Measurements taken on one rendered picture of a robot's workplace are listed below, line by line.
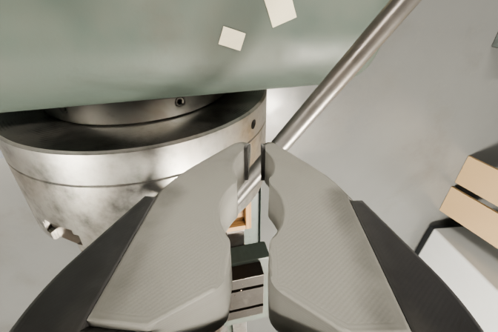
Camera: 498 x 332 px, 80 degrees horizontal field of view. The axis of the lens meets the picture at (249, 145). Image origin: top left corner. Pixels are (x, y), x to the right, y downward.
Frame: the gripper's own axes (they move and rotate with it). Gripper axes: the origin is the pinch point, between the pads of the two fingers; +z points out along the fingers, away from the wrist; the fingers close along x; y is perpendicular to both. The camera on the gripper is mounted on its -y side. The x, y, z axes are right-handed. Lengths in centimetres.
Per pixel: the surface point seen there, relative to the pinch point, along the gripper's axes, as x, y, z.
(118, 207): -12.8, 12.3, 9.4
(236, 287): -6, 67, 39
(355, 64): 5.2, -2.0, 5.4
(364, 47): 5.5, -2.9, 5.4
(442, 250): 145, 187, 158
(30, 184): -21.3, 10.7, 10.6
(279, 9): 1.3, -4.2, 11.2
